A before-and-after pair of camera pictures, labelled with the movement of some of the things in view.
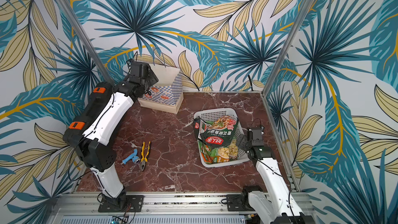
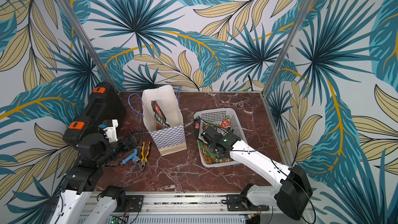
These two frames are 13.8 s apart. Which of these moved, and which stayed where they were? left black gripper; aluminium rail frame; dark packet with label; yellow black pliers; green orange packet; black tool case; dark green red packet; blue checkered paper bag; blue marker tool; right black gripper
Moved: right black gripper; left black gripper; blue checkered paper bag; dark green red packet
Stayed: black tool case; green orange packet; aluminium rail frame; blue marker tool; yellow black pliers; dark packet with label
